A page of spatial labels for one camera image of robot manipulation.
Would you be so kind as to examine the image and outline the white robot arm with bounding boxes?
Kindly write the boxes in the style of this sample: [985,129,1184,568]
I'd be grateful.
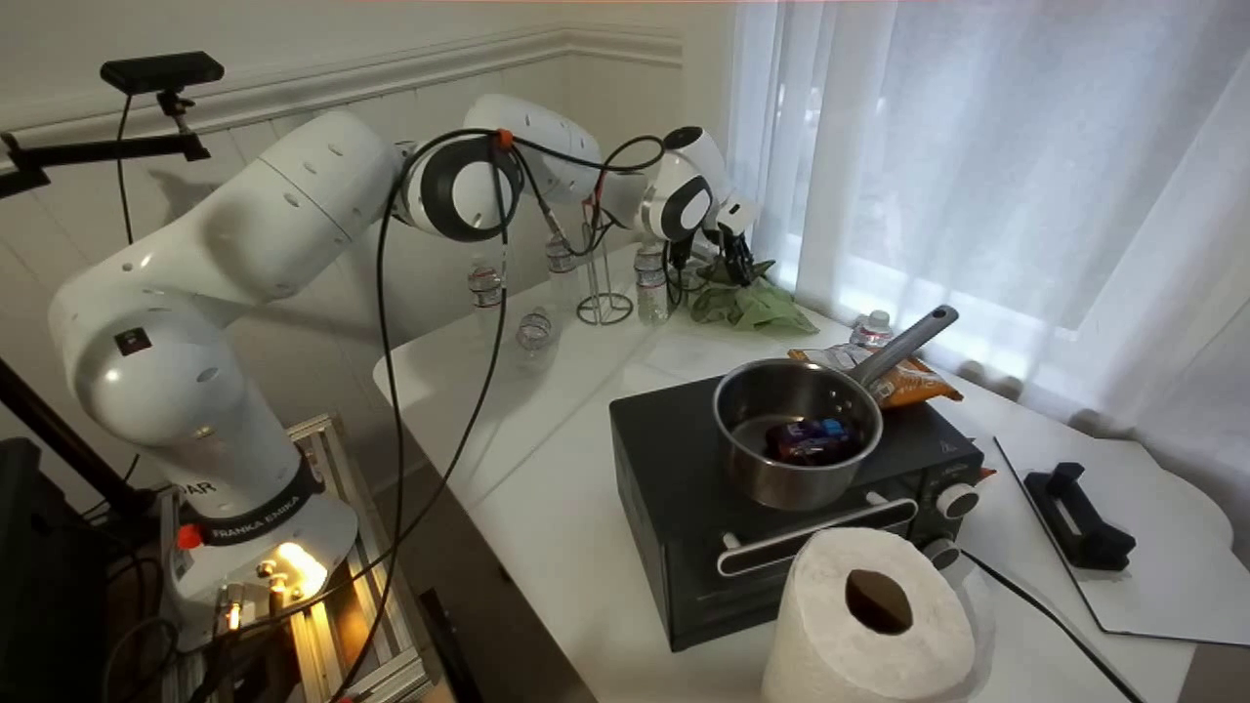
[47,94,633,608]

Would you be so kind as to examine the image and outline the steel saucepan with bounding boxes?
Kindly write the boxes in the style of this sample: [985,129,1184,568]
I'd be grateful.
[711,306,956,512]

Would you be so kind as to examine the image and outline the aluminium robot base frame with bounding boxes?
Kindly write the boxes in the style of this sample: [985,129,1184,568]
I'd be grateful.
[193,414,433,703]

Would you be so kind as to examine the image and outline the water bottle front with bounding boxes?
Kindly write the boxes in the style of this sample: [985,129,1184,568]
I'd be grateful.
[516,307,559,374]

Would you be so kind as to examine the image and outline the water bottle near window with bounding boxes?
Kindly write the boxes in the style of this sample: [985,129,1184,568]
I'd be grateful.
[848,307,895,364]

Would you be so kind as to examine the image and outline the water bottle left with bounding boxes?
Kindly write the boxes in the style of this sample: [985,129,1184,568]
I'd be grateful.
[469,258,503,307]

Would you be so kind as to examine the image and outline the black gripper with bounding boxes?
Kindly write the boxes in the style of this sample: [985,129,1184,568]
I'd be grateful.
[702,230,771,286]

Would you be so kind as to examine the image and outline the white sheer curtain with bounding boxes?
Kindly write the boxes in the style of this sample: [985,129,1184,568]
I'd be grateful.
[729,0,1250,487]

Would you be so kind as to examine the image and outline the metal paper towel holder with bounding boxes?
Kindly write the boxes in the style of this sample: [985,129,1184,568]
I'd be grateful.
[578,208,633,328]

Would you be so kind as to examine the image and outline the black camera on stand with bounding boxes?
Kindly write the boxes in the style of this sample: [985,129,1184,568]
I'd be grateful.
[0,49,224,197]

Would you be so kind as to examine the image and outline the white paper towel roll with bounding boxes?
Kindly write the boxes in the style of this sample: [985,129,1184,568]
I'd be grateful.
[761,529,976,703]

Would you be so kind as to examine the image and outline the orange snack packet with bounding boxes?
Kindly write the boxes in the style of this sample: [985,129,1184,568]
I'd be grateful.
[787,349,969,414]

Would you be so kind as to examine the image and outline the black phone holder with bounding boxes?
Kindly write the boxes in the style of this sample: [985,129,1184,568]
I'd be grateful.
[1022,462,1138,571]

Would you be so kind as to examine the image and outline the green cloth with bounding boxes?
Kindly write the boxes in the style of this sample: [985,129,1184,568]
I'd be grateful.
[689,280,817,336]

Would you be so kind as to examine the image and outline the water bottle behind holder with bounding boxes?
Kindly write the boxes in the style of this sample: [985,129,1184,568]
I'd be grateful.
[633,241,668,323]

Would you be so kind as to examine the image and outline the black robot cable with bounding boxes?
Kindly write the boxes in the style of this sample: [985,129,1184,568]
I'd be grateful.
[330,122,706,703]

